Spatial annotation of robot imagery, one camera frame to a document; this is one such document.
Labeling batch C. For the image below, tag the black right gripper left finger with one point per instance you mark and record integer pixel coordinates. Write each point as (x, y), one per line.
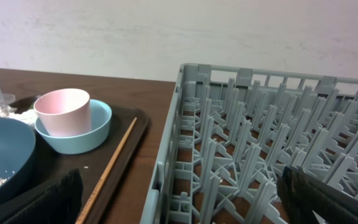
(54, 201)

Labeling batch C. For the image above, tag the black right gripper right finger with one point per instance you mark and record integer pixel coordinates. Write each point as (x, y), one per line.
(303, 197)

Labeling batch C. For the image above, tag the dark blue plate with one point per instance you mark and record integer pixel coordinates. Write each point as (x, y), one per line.
(17, 156)

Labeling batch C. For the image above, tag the white tissue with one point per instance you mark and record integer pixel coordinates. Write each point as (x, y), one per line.
(29, 116)

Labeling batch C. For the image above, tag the grey plastic dishwasher rack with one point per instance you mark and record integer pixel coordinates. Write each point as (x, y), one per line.
(230, 133)

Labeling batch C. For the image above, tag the wooden chopstick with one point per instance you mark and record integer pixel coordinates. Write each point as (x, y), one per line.
(94, 195)

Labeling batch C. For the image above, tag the dark brown serving tray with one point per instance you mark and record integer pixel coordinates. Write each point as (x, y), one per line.
(50, 164)

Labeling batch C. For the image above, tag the pink plastic cup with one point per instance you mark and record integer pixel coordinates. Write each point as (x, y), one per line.
(65, 112)

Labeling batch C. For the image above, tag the light blue small bowl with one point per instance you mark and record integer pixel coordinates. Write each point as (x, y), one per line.
(101, 115)

